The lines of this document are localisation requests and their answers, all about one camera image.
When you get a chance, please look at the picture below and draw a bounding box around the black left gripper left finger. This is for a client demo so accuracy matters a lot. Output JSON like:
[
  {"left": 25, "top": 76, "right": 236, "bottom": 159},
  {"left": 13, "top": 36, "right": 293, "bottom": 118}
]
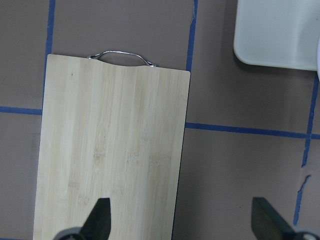
[{"left": 79, "top": 198, "right": 112, "bottom": 240}]

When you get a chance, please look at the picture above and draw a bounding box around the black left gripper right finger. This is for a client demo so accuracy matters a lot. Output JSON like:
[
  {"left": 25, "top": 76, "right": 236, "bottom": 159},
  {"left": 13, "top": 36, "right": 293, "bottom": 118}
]
[{"left": 251, "top": 197, "right": 295, "bottom": 240}]

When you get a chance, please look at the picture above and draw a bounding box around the white round plate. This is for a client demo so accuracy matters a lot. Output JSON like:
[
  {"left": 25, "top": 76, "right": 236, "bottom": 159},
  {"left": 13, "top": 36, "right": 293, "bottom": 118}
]
[{"left": 313, "top": 32, "right": 320, "bottom": 81}]

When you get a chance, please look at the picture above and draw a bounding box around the cream bear tray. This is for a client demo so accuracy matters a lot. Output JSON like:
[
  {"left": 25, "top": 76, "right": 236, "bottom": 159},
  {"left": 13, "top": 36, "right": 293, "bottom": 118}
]
[{"left": 233, "top": 0, "right": 320, "bottom": 71}]

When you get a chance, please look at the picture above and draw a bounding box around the bamboo cutting board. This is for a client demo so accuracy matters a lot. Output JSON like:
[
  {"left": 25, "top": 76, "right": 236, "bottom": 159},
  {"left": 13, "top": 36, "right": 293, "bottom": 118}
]
[{"left": 33, "top": 54, "right": 191, "bottom": 240}]

